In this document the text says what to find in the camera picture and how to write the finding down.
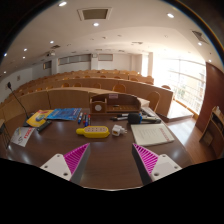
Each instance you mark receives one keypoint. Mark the wooden lecture hall chairs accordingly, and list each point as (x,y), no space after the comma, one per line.
(119,88)

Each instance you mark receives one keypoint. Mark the black gooseneck microphone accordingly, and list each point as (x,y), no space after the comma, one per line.
(27,120)

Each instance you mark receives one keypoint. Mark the small ceiling vent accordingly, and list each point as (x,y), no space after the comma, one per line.
(199,36)

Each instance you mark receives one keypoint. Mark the black remote control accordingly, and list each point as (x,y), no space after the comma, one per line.
(44,126)

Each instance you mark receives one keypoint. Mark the blue book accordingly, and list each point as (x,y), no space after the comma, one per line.
(65,113)

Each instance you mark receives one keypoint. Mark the blue marker pen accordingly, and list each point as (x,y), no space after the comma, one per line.
(80,117)
(86,122)

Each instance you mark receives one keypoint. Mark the black handheld microphone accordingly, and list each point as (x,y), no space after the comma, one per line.
(135,118)

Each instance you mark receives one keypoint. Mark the wooden shelf unit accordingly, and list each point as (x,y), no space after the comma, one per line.
(215,133)

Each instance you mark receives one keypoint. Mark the large square ceiling vent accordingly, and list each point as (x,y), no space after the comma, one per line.
(95,13)

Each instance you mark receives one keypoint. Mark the yellow book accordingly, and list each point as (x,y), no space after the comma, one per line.
(38,118)

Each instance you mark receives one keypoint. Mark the large bright window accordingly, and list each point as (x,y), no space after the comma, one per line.
(186,80)

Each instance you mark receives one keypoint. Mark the yellow power strip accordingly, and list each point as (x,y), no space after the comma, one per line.
(95,132)

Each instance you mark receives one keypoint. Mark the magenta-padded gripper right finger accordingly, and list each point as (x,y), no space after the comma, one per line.
(165,165)

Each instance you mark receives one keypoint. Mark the red marker pen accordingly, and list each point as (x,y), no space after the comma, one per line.
(84,117)
(89,119)

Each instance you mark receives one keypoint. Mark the wooden desk organizer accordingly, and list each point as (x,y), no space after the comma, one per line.
(123,104)

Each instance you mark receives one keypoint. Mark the white leaflet with red print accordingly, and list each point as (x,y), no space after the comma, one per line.
(22,136)

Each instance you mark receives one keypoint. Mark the long wooden lecture desks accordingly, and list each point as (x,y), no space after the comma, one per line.
(66,98)

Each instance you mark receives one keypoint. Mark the ceiling projector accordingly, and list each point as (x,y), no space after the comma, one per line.
(51,53)

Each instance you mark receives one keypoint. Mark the ceiling spot lights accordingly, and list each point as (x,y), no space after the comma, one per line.
(96,24)

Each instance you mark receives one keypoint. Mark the white notebook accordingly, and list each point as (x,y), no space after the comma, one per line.
(151,134)

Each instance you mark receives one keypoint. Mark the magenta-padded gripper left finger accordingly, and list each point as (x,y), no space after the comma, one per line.
(56,165)

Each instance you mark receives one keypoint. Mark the black marker pen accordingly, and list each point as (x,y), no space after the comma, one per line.
(118,118)
(122,115)

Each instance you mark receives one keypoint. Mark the white charger block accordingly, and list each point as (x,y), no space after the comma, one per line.
(116,130)

